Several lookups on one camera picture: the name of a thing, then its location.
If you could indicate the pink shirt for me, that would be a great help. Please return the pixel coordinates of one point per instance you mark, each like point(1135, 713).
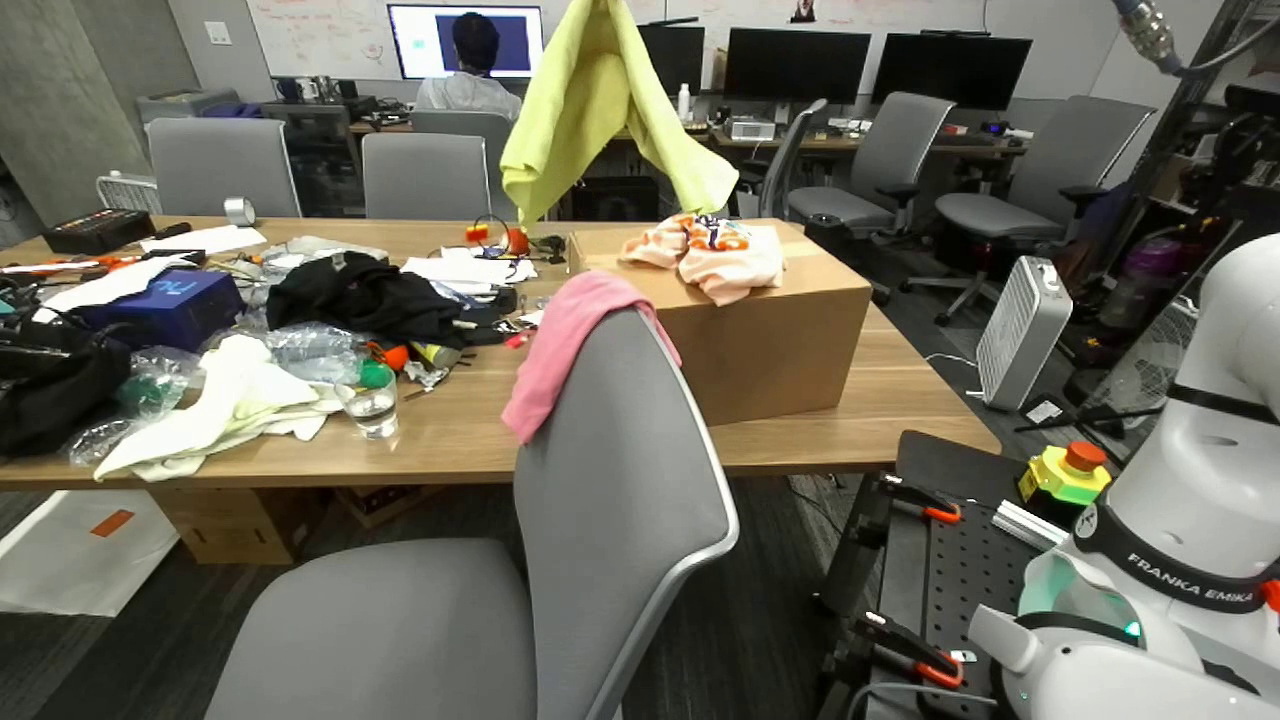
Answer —
point(564, 341)

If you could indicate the yellow-green towel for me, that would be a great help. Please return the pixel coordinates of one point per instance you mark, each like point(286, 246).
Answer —
point(586, 106)

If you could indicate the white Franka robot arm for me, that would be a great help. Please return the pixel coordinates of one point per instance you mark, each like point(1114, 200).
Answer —
point(1201, 483)

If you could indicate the brown cardboard box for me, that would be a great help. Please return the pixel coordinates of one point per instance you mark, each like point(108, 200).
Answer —
point(785, 345)

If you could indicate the seated person in grey shirt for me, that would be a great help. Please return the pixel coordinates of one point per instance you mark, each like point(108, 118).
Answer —
point(467, 95)

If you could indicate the dark blue box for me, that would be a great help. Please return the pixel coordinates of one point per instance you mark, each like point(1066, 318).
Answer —
point(172, 307)

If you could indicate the dark green small object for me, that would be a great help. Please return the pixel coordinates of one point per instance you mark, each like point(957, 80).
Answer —
point(549, 250)

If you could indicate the white papers stack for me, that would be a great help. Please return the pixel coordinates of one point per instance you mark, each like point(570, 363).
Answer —
point(463, 274)

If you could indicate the grey swivel chair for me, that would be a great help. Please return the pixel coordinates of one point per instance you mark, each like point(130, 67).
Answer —
point(785, 161)
point(1024, 185)
point(866, 185)

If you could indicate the clear plastic bottle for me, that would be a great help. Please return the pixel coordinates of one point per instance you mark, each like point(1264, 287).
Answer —
point(376, 402)

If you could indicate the black clothing pile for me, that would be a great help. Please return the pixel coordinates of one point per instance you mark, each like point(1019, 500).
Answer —
point(362, 296)

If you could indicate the black computer monitor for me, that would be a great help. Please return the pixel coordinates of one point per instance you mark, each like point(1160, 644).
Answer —
point(678, 57)
point(798, 67)
point(955, 71)

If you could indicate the white space heater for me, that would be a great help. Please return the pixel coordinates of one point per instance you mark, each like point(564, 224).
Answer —
point(1023, 329)

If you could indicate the monitor with lit blue screen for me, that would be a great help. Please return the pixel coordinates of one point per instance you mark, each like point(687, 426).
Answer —
point(413, 41)

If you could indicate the white cloth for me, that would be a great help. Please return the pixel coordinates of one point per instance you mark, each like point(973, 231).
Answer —
point(232, 395)

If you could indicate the yellow emergency stop button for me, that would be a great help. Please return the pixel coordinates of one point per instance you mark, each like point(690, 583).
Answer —
point(1066, 473)

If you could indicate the crumpled clear plastic bag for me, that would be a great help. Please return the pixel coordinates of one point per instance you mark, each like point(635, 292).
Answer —
point(143, 395)

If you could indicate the white paper sheet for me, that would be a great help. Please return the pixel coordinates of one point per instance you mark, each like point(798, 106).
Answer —
point(115, 287)

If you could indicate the black flat device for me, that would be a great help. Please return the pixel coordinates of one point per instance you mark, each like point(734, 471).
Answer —
point(96, 231)

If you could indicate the black bag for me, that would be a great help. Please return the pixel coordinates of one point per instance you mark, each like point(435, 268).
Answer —
point(52, 380)

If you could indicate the grey office chair with metal frame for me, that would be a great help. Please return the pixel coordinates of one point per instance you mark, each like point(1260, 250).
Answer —
point(601, 535)

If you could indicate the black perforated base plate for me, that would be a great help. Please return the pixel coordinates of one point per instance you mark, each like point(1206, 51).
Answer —
point(961, 561)

